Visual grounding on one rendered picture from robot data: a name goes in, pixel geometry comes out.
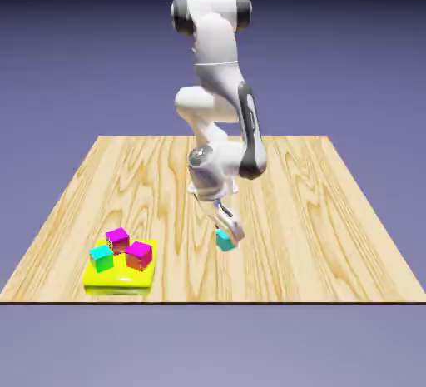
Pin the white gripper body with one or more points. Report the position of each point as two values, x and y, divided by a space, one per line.
227 220

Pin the small cyan cube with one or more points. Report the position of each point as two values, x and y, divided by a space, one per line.
101 257
225 241

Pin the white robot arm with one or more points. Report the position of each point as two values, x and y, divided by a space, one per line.
216 44

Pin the small magenta cube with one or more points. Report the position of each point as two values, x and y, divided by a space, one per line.
139 255
117 239

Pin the large yellow box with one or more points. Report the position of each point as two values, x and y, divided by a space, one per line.
123 277

